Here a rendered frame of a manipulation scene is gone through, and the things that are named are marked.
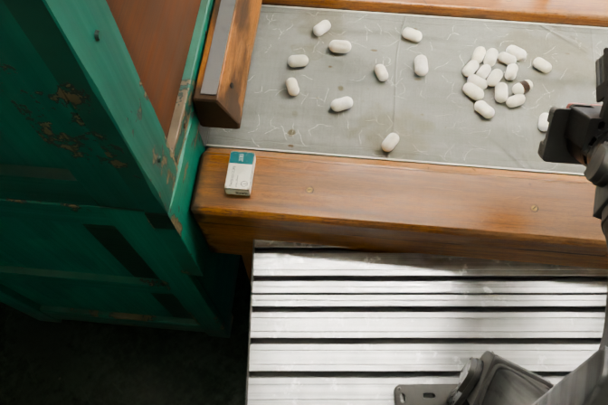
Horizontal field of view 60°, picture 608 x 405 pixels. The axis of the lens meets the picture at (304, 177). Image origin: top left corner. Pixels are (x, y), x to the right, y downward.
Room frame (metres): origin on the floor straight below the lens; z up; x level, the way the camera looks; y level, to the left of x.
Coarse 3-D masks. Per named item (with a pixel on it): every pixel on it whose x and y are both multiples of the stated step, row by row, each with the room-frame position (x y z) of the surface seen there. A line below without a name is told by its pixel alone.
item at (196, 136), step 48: (192, 144) 0.37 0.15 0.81; (192, 192) 0.33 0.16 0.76; (0, 240) 0.30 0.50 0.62; (48, 240) 0.29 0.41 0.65; (96, 240) 0.29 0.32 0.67; (144, 240) 0.26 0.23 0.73; (192, 240) 0.27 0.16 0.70; (0, 288) 0.31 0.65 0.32; (48, 288) 0.31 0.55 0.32; (96, 288) 0.30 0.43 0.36; (144, 288) 0.27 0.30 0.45; (192, 288) 0.26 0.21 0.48
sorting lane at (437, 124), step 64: (256, 64) 0.57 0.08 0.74; (320, 64) 0.57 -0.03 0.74; (384, 64) 0.57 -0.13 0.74; (448, 64) 0.57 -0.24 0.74; (576, 64) 0.57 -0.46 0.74; (256, 128) 0.44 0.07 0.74; (320, 128) 0.44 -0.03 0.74; (384, 128) 0.44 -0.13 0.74; (448, 128) 0.44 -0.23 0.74; (512, 128) 0.44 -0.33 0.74
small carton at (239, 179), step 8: (232, 152) 0.38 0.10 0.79; (240, 152) 0.38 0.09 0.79; (248, 152) 0.38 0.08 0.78; (232, 160) 0.36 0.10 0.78; (240, 160) 0.36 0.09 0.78; (248, 160) 0.36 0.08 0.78; (232, 168) 0.35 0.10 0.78; (240, 168) 0.35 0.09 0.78; (248, 168) 0.35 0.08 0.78; (232, 176) 0.34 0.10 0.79; (240, 176) 0.34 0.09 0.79; (248, 176) 0.34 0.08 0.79; (224, 184) 0.32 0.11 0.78; (232, 184) 0.32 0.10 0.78; (240, 184) 0.32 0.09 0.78; (248, 184) 0.32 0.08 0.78; (232, 192) 0.32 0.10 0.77; (240, 192) 0.32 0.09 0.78; (248, 192) 0.32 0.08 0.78
